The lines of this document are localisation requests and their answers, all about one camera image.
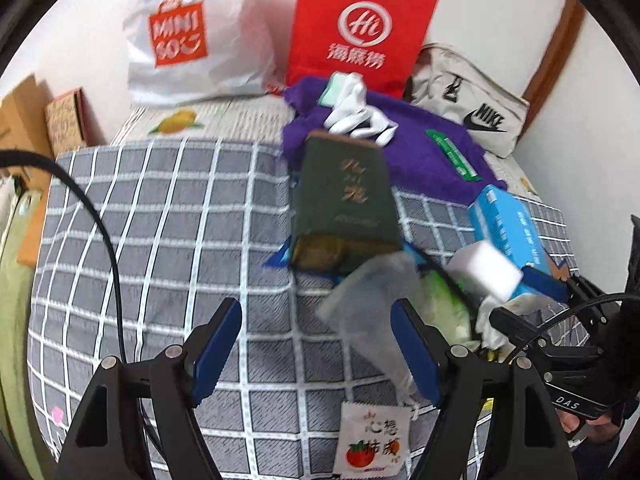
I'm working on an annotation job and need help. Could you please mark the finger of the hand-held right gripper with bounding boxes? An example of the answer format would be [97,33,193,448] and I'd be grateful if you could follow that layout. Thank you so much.
[489,307,556,361]
[520,266,608,311]

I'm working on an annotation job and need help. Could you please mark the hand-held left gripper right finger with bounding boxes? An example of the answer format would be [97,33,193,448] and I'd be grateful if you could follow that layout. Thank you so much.
[390,297,576,480]

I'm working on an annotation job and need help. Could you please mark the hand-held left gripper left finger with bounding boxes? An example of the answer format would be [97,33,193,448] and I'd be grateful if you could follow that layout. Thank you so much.
[52,297,243,480]

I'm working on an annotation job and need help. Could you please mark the white tissue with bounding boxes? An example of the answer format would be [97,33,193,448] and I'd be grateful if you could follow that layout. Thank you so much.
[474,292,543,352]

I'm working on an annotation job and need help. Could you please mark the white sponge block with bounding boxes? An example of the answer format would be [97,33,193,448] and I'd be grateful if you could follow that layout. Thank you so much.
[445,240,523,301]

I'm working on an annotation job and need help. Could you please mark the transparent plastic bag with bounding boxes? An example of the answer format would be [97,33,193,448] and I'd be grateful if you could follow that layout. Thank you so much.
[316,252,426,406]

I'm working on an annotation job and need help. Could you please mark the white tomato print packet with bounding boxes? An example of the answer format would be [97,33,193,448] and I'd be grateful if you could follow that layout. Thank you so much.
[332,400,411,478]

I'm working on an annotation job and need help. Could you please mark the person's right hand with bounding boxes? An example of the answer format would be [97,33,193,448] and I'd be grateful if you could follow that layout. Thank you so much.
[557,407,621,443]

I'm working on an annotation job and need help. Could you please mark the green and white packet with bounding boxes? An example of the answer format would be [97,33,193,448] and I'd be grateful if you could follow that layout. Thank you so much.
[420,270,481,346]

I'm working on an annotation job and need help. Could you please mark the blue tissue box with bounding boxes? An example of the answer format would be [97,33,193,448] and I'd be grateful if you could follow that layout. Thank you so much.
[467,185,571,306]

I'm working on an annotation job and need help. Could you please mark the grey checked blanket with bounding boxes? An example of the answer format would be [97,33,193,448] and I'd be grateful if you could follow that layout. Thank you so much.
[27,137,581,480]

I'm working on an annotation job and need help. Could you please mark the dark green box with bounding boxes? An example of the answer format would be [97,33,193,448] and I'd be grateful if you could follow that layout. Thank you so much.
[289,130,403,276]

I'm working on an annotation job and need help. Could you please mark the purple towel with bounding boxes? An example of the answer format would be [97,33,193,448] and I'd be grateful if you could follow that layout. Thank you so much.
[280,76,508,208]

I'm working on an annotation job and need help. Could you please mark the green quilt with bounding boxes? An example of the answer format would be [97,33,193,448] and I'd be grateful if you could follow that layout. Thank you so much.
[0,195,56,461]

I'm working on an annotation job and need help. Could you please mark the beige waist bag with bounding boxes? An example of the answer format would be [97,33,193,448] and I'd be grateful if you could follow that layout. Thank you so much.
[402,42,531,158]

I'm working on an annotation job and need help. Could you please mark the white sock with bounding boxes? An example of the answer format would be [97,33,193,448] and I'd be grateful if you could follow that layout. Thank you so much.
[322,72,398,148]

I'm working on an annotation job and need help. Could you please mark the patterned brown box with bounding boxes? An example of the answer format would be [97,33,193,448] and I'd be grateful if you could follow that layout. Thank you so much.
[44,87,103,158]

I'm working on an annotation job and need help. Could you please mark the white plastic shopping bag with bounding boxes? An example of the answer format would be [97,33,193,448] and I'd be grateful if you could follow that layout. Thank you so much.
[122,0,278,108]

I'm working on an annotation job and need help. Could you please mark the plain cardboard box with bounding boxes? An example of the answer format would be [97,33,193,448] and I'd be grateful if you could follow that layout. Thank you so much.
[0,74,56,268]

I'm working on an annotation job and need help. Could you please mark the red paper bag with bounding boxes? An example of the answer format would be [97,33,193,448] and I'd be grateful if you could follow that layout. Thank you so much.
[285,0,442,101]

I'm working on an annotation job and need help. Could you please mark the thin black cable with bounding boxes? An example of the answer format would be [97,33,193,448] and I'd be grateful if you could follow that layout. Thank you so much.
[502,294,640,361]

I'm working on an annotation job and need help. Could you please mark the thick black cable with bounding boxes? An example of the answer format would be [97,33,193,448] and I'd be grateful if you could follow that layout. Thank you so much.
[0,150,156,466]

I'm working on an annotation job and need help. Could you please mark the wooden door frame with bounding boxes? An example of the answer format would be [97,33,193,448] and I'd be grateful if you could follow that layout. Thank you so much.
[522,0,586,136]

